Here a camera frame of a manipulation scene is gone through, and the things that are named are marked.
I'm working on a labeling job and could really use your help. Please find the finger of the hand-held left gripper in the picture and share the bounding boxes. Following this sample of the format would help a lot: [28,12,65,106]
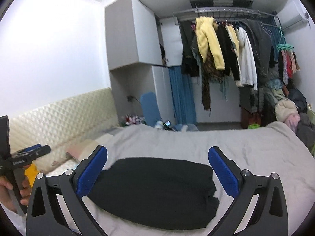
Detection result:
[12,146,51,163]
[17,144,42,155]

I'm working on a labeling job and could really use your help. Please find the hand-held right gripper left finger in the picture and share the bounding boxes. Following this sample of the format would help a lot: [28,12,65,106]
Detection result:
[26,145,108,236]

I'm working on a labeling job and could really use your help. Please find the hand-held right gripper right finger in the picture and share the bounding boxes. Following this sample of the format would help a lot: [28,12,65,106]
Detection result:
[208,146,289,236]

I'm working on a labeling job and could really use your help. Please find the black sweater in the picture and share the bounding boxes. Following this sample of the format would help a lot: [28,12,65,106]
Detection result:
[89,158,220,231]

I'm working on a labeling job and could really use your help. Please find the pile of clothes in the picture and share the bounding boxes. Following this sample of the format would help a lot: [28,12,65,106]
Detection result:
[264,79,315,153]

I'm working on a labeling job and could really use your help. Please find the metal clothes rack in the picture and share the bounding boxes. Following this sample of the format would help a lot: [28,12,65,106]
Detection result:
[172,8,280,29]

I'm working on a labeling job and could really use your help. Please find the person's left hand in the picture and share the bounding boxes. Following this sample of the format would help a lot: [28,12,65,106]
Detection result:
[0,178,33,211]

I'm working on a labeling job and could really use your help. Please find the cream pillow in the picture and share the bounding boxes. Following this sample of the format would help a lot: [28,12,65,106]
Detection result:
[31,143,82,177]

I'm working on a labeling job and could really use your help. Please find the yellow cloth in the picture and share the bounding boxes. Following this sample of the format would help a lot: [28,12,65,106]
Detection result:
[25,164,38,190]

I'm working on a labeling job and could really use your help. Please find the pink floral pillow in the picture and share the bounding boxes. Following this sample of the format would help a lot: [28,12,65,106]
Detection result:
[66,139,99,161]

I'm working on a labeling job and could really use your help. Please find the cream quilted headboard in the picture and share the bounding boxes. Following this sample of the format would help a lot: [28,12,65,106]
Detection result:
[7,87,120,153]

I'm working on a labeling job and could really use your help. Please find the bed with grey blanket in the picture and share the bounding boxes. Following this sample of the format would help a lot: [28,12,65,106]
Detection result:
[0,122,315,236]

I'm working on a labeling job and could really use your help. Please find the blue white cloth bundle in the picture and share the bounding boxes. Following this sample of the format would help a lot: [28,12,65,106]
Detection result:
[155,122,199,132]

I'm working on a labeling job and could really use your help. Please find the flower bouquet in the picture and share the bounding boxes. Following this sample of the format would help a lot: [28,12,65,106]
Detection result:
[122,114,146,126]

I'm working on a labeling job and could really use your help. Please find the pink fluffy garment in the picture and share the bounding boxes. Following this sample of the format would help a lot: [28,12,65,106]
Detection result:
[284,114,301,133]

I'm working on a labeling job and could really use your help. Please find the blue curtain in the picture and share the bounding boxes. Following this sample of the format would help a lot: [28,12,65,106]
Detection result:
[169,66,197,126]

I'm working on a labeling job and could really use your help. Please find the cream fluffy garment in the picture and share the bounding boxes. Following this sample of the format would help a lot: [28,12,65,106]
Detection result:
[275,100,299,122]

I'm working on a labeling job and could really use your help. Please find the brown patterned garment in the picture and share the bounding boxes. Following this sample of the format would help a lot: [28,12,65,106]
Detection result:
[200,52,225,112]

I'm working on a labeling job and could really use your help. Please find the white hanging garment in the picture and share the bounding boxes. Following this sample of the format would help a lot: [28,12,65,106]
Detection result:
[236,27,258,90]

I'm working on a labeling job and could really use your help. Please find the black garment with white cuffs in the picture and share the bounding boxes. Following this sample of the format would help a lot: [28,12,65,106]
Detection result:
[217,23,243,81]

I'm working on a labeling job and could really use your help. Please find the small hanging colourful garments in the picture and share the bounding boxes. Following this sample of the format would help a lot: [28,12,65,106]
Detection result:
[278,50,301,84]

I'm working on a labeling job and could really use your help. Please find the black hanging jacket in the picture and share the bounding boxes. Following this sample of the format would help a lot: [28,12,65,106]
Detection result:
[181,20,200,77]

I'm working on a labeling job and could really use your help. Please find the yellow hoodie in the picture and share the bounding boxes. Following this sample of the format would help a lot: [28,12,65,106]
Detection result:
[195,16,225,70]

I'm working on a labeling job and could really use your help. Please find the grey wardrobe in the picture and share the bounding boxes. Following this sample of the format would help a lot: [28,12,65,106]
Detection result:
[105,0,184,128]

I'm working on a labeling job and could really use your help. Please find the dark grey hanging coats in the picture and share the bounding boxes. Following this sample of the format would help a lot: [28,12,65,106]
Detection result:
[244,20,276,79]

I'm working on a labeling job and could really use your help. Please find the cream striped shirt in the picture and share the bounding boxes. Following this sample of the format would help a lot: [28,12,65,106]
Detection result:
[226,25,241,62]

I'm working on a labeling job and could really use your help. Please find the green clip hanger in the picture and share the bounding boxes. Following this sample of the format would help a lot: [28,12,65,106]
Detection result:
[276,26,295,52]

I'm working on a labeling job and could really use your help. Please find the white air conditioner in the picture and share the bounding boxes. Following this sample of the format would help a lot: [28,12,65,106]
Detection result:
[281,12,309,29]

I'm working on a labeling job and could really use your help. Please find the dark flat box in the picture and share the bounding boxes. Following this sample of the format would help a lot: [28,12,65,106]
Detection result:
[189,0,254,9]

